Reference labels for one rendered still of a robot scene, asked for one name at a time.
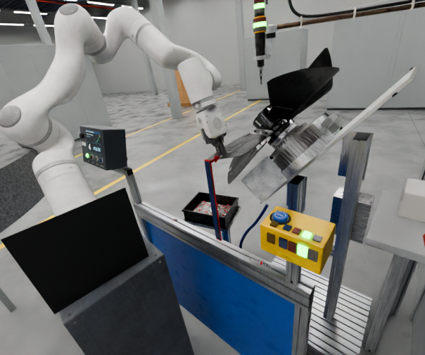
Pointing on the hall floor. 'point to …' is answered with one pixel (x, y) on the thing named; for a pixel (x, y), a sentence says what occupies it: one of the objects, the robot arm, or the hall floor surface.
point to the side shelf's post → (398, 268)
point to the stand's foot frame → (326, 345)
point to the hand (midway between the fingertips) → (220, 149)
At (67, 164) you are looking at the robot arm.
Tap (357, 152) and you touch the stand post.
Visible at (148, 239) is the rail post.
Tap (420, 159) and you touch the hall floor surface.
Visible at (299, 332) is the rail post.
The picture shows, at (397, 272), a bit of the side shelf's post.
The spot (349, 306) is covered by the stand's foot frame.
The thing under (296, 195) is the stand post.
